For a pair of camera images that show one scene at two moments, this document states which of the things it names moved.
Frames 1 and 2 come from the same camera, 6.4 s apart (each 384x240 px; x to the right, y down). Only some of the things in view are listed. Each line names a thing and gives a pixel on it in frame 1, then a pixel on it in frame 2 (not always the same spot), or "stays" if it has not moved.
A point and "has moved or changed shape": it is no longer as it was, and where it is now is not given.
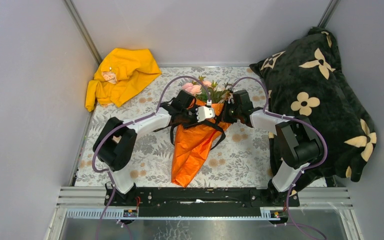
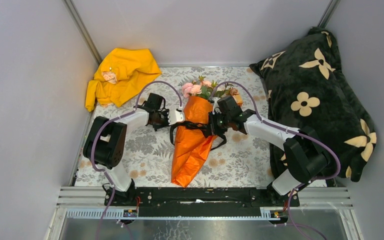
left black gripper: [193, 122] -> [165, 113]
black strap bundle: [208, 126] has moved or changed shape
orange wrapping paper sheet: [193, 143] stays
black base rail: [201, 201] stays
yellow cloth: [119, 76] stays
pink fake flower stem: [193, 89] stays
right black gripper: [225, 107] -> [212, 121]
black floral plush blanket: [306, 79] stays
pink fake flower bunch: [211, 92] stays
